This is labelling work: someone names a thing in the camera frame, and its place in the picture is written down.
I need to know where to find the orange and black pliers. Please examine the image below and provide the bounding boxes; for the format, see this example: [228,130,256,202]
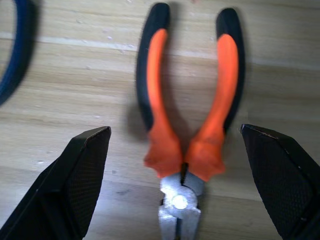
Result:
[135,2,247,240]

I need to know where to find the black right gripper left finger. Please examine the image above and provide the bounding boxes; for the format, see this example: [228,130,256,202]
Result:
[0,126,112,240]

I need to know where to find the dark blue tape roll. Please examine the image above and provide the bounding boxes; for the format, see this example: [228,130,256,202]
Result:
[0,0,41,106]

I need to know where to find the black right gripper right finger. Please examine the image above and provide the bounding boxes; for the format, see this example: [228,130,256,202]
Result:
[239,123,320,240]

